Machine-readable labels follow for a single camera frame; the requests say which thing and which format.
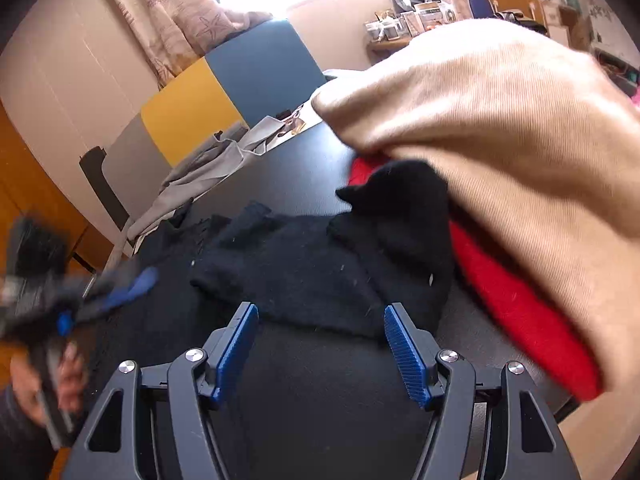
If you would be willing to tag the person's left forearm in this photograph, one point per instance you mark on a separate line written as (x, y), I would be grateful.
(15, 435)

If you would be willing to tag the beige sweater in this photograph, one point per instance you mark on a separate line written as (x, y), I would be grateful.
(500, 135)

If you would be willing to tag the group of jars and boxes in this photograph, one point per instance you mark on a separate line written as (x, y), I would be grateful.
(430, 12)

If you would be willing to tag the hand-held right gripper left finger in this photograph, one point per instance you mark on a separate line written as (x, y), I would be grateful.
(235, 350)

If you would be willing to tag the wooden chair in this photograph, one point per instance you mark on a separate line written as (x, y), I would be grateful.
(515, 5)

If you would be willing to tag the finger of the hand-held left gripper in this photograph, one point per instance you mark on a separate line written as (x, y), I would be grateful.
(137, 285)

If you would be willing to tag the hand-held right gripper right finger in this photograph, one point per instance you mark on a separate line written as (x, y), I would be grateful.
(405, 355)

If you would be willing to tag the grey blanket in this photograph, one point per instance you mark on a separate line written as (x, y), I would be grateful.
(200, 175)

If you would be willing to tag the person's left hand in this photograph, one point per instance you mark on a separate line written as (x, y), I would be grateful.
(70, 375)

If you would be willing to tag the black padded table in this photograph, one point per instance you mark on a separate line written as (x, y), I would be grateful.
(280, 180)

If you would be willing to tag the wooden desk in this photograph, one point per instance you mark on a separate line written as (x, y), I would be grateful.
(390, 46)

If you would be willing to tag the blue chair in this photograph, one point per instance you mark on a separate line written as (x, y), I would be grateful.
(481, 9)

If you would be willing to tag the orange wooden wardrobe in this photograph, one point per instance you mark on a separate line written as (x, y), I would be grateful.
(30, 185)

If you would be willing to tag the starfish print curtain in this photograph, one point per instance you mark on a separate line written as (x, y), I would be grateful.
(175, 10)

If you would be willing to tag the grey yellow blue sofa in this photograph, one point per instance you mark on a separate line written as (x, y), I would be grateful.
(260, 75)

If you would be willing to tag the red sweater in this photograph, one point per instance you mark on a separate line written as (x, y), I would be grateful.
(510, 310)

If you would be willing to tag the black sweater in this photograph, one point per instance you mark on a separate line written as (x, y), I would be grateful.
(300, 270)

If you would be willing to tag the deer print cushion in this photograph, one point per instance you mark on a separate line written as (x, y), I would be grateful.
(300, 125)

